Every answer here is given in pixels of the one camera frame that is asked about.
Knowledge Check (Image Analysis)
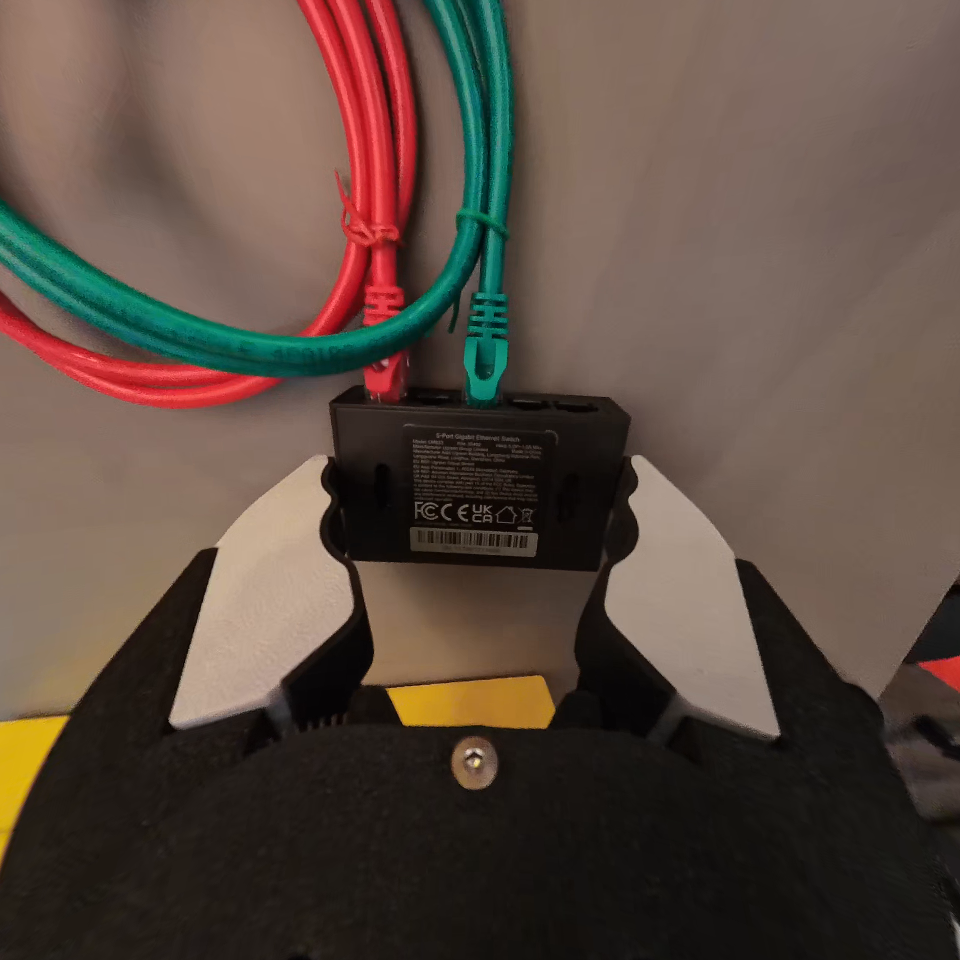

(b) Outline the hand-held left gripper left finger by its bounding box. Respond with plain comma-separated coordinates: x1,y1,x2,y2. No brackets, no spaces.
168,453,376,732

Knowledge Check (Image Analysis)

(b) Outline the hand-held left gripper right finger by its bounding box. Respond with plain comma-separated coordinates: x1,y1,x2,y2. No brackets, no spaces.
573,455,781,740

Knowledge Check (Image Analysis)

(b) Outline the black ethernet switch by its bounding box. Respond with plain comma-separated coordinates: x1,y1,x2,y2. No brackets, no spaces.
330,386,631,575

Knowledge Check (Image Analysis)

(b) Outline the yellow plastic bin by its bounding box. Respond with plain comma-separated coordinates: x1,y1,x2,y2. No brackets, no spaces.
0,675,556,849

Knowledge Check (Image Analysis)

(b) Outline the red ethernet cable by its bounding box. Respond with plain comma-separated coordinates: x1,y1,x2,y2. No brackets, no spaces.
0,0,420,411

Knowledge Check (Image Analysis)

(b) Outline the green ethernet cable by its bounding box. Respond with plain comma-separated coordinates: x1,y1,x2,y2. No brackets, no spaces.
0,0,517,412

